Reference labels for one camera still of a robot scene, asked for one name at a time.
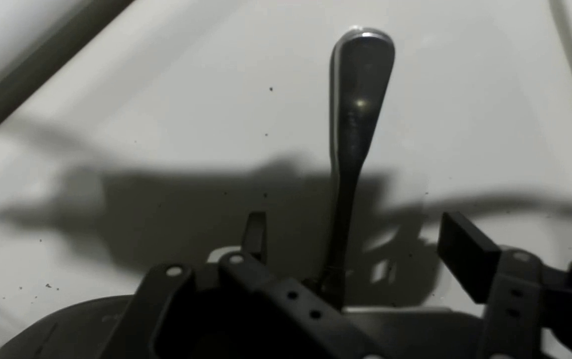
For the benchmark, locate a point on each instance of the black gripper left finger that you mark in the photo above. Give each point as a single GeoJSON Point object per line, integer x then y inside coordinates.
{"type": "Point", "coordinates": [255, 235]}

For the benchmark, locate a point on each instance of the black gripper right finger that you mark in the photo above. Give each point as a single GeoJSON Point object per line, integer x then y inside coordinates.
{"type": "Point", "coordinates": [469, 253]}

